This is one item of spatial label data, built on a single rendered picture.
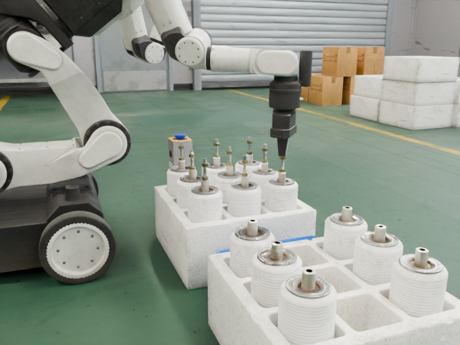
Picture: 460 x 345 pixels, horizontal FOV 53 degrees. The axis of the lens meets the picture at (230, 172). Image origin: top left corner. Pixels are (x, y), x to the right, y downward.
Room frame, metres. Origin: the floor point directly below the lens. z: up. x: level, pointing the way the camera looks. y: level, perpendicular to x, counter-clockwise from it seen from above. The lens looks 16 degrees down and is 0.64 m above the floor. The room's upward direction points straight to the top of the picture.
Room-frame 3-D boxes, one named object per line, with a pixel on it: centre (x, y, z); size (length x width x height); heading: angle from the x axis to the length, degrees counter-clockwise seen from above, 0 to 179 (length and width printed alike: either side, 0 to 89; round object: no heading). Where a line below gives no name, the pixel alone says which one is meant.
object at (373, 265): (0.89, -0.31, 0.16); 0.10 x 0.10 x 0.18
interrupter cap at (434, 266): (0.77, -0.35, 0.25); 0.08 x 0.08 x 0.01
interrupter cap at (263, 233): (0.91, -0.05, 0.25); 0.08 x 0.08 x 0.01
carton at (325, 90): (5.05, -1.03, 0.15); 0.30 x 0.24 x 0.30; 19
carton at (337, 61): (5.10, -1.17, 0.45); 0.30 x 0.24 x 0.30; 22
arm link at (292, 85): (1.30, -0.17, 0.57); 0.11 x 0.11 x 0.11; 82
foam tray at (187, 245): (1.36, 0.00, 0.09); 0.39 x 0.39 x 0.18; 21
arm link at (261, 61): (1.29, -0.12, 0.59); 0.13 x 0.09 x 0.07; 82
